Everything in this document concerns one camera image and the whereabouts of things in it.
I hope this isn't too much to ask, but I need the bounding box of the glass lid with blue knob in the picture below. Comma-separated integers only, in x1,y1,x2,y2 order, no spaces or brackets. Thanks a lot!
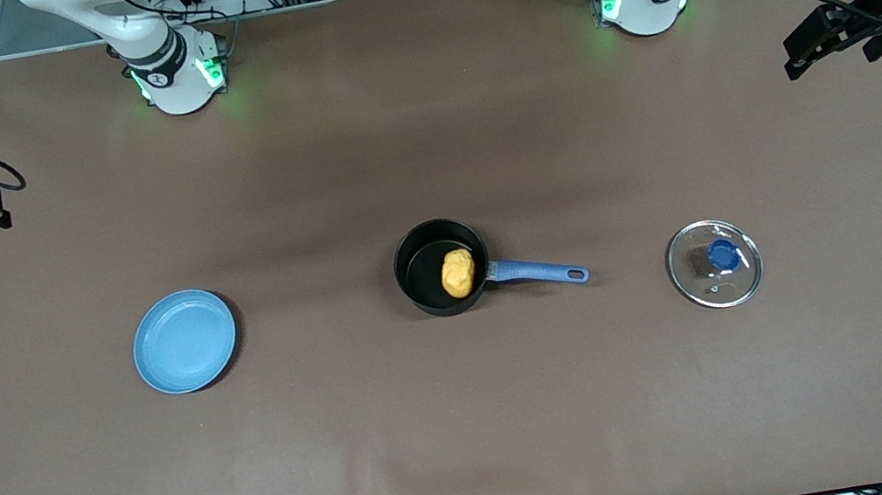
661,212,770,317

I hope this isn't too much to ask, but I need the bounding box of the yellow potato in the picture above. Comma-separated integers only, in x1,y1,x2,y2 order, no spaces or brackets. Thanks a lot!
436,246,482,303

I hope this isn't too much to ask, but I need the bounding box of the blue plate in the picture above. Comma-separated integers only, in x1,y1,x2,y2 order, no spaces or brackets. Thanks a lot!
124,283,246,401

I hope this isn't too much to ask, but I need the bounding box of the black pot with blue handle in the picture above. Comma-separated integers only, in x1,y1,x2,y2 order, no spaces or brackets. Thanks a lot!
387,197,594,324

